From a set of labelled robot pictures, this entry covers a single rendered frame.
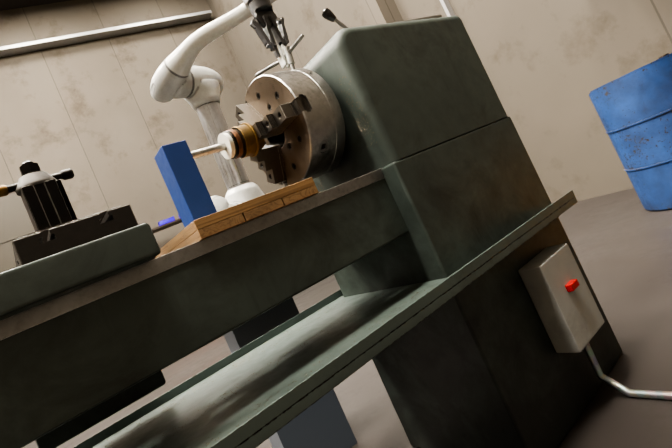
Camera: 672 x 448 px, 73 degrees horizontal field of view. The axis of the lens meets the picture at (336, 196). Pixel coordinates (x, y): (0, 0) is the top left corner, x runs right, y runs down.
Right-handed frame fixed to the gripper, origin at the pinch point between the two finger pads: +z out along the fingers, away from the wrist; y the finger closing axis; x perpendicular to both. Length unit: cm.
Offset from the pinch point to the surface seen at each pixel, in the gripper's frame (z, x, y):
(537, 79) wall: 18, -82, -322
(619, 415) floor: 135, 44, -19
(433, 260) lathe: 76, 32, 9
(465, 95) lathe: 38, 34, -33
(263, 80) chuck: 14.4, 17.7, 23.6
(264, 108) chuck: 20.2, 12.6, 23.6
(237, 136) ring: 26.9, 15.7, 36.7
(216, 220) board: 46, 30, 57
